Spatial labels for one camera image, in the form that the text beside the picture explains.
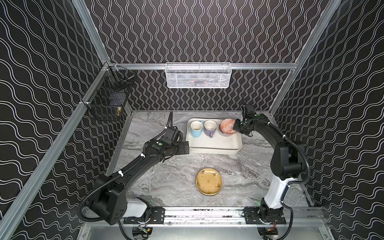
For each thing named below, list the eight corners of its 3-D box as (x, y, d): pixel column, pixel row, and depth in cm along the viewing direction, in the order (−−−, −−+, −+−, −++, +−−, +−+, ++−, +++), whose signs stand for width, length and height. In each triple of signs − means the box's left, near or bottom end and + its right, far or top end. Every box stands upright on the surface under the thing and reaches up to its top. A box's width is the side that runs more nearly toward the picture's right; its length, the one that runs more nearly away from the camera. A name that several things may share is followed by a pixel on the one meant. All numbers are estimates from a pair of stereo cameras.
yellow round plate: (195, 195, 83) (195, 193, 80) (195, 170, 92) (195, 168, 90) (223, 195, 82) (224, 193, 80) (220, 170, 92) (220, 168, 89)
